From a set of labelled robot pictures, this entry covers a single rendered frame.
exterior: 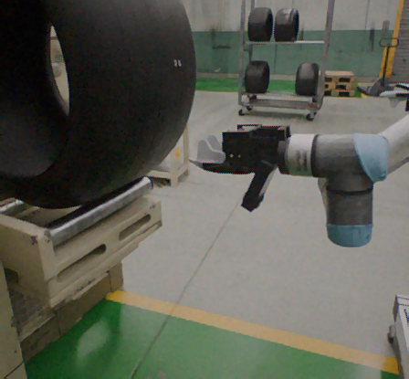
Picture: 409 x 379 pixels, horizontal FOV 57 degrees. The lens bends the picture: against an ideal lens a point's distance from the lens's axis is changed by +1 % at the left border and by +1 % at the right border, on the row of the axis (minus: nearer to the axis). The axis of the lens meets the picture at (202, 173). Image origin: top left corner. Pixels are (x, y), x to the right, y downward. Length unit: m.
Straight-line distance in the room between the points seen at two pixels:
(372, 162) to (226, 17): 11.70
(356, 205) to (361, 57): 11.18
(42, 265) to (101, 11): 0.43
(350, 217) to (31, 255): 0.54
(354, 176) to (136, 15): 0.44
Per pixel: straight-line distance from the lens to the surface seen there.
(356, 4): 11.79
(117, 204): 0.86
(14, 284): 0.84
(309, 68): 6.07
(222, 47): 12.19
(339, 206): 0.65
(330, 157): 0.62
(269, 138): 0.66
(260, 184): 0.68
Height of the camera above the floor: 1.26
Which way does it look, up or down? 20 degrees down
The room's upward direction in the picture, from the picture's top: straight up
